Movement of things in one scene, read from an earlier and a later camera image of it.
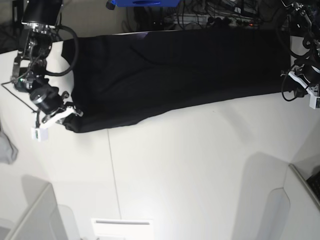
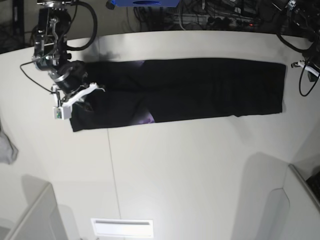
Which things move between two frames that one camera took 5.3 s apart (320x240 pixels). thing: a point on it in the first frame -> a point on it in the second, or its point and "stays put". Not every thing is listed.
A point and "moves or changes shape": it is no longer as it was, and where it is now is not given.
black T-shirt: (124, 77) moves or changes shape
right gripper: (47, 99) -> (69, 76)
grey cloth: (8, 151) stays put
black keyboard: (313, 181) stays put
